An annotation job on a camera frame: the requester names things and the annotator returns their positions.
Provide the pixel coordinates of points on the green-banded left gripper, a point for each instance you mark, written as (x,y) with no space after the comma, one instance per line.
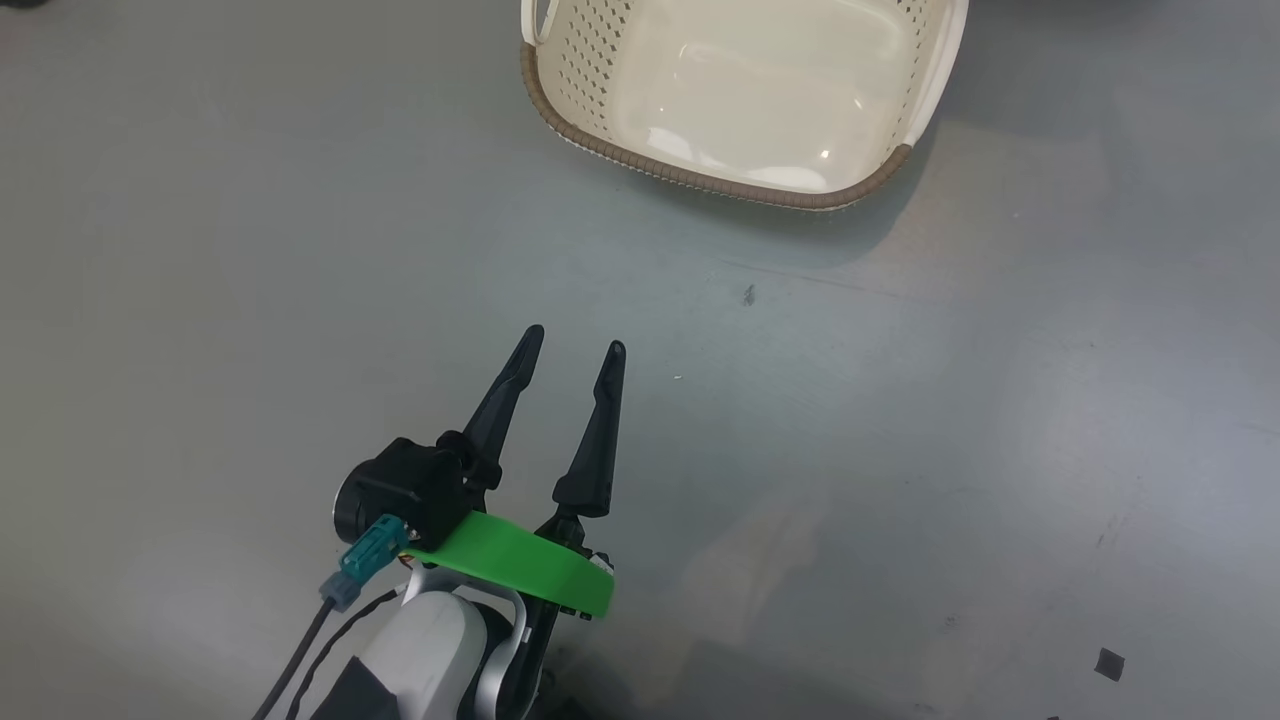
(520,565)

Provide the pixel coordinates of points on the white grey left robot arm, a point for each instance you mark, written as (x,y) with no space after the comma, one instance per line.
(430,650)

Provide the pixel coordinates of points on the cream perforated laundry basket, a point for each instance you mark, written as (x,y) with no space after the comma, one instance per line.
(760,90)

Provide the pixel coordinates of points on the black tape scrap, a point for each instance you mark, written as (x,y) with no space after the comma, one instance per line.
(1109,664)

